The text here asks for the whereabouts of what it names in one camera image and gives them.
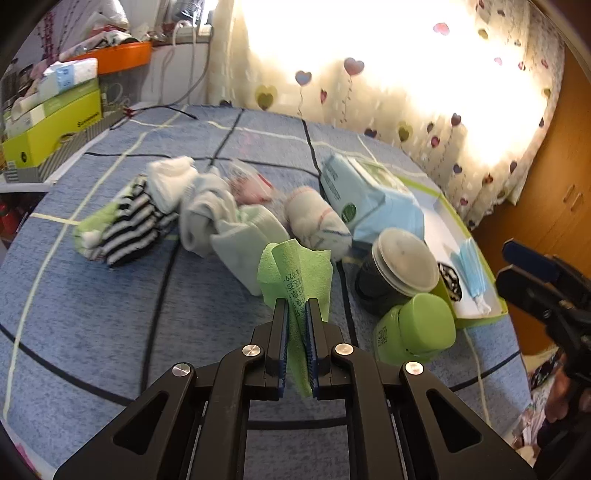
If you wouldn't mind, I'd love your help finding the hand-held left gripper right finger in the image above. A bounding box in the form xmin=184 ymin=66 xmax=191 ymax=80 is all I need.
xmin=305 ymin=299 xmax=539 ymax=480

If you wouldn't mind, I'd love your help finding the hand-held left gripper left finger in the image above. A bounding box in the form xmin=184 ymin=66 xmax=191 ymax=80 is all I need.
xmin=53 ymin=298 xmax=289 ymax=480

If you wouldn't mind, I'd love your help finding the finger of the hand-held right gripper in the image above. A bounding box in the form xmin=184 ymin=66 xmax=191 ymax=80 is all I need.
xmin=495 ymin=268 xmax=563 ymax=326
xmin=502 ymin=239 xmax=561 ymax=283

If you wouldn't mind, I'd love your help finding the green towel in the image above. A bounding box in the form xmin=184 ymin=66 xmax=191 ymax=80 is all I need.
xmin=257 ymin=239 xmax=334 ymax=398

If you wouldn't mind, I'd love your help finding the black white striped cloth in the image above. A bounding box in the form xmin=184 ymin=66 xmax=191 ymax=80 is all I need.
xmin=95 ymin=175 xmax=178 ymax=268

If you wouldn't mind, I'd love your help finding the blue face mask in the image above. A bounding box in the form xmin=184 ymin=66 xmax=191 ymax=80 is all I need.
xmin=450 ymin=237 xmax=495 ymax=315

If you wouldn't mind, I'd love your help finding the wooden wardrobe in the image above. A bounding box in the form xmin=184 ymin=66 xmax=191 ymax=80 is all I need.
xmin=471 ymin=51 xmax=591 ymax=356

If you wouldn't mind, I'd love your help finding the black white patterned item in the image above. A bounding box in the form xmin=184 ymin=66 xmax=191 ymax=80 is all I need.
xmin=436 ymin=262 xmax=464 ymax=303

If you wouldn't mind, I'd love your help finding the green white tray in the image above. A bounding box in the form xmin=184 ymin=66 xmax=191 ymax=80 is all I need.
xmin=392 ymin=174 xmax=509 ymax=329

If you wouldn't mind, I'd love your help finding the pale green cloth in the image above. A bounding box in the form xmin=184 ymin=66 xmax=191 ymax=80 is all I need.
xmin=211 ymin=205 xmax=291 ymax=297

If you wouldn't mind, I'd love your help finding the green plastic jar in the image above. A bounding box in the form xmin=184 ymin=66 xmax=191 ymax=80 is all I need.
xmin=373 ymin=293 xmax=458 ymax=365

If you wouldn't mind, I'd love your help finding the black jar with clear lid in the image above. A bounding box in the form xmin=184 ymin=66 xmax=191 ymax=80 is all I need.
xmin=355 ymin=227 xmax=441 ymax=317

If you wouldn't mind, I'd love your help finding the rolled white towel with stripes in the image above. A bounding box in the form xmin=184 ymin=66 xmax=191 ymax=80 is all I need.
xmin=284 ymin=185 xmax=354 ymax=260

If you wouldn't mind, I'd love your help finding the grey white cloth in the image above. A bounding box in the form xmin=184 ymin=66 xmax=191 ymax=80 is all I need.
xmin=179 ymin=173 xmax=241 ymax=258

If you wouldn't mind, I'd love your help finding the light blue wet wipes pack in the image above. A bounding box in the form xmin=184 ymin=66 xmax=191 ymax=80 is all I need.
xmin=320 ymin=153 xmax=426 ymax=244

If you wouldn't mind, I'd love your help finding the pink item in plastic bag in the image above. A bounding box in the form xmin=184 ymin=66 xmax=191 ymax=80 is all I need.
xmin=221 ymin=159 xmax=278 ymax=208

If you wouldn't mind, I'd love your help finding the heart print curtain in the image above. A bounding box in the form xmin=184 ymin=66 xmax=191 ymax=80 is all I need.
xmin=205 ymin=0 xmax=566 ymax=229

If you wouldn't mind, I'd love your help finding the light green cloth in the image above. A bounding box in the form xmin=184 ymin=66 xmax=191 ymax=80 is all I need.
xmin=73 ymin=200 xmax=122 ymax=265

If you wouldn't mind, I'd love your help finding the grey striped box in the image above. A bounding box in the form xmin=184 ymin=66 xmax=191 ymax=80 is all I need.
xmin=2 ymin=108 xmax=127 ymax=184

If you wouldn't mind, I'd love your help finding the clear storage box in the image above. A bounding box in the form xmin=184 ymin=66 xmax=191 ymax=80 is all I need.
xmin=98 ymin=62 xmax=155 ymax=116

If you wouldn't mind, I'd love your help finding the white ledge board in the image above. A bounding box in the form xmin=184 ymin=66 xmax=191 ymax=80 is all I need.
xmin=0 ymin=181 xmax=52 ymax=193

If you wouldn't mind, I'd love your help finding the lime green box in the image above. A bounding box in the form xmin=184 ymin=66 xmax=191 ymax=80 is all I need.
xmin=1 ymin=90 xmax=103 ymax=168

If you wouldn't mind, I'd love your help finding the orange lidded container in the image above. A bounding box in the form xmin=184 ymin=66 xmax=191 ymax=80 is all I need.
xmin=69 ymin=41 xmax=154 ymax=77

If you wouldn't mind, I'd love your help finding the olive green white box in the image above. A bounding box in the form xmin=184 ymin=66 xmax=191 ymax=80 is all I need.
xmin=4 ymin=78 xmax=101 ymax=137

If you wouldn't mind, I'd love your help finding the blue white tissue pack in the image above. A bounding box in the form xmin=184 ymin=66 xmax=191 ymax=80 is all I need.
xmin=39 ymin=58 xmax=100 ymax=97

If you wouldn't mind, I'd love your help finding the black cable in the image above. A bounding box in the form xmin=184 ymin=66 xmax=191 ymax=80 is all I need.
xmin=122 ymin=105 xmax=200 ymax=121

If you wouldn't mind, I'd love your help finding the white cable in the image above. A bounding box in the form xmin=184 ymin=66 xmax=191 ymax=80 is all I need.
xmin=150 ymin=21 xmax=215 ymax=108

